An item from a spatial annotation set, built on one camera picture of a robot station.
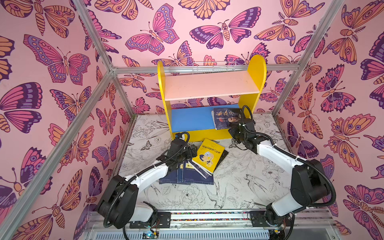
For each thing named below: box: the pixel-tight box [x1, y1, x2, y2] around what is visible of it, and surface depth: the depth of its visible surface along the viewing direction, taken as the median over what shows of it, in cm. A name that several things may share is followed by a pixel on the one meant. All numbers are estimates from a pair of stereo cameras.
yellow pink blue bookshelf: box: [157, 54, 267, 142], surface depth 94 cm
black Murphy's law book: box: [213, 149, 229, 174], surface depth 96 cm
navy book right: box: [182, 160, 214, 185], surface depth 87 cm
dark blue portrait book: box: [211, 107, 242, 131], surface depth 97 cm
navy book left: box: [159, 169, 178, 185], surface depth 86 cm
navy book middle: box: [176, 163, 184, 184], surface depth 86 cm
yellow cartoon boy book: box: [191, 138, 225, 176], surface depth 92 cm
